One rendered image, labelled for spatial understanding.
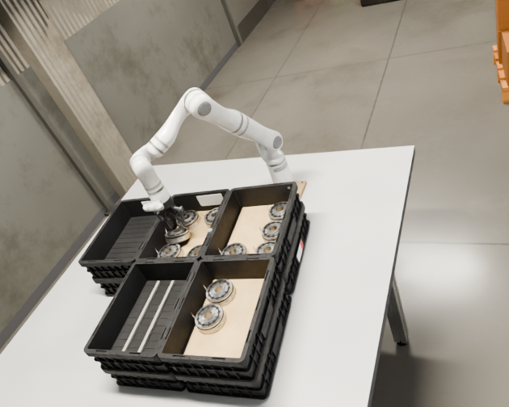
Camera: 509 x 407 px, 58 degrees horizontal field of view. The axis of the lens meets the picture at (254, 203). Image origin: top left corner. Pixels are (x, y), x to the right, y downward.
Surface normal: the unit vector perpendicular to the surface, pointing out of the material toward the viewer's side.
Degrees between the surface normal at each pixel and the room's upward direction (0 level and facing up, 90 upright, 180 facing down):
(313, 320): 0
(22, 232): 90
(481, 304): 0
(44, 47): 90
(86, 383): 0
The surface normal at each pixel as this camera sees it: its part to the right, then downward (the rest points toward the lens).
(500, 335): -0.33, -0.74
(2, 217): 0.88, -0.02
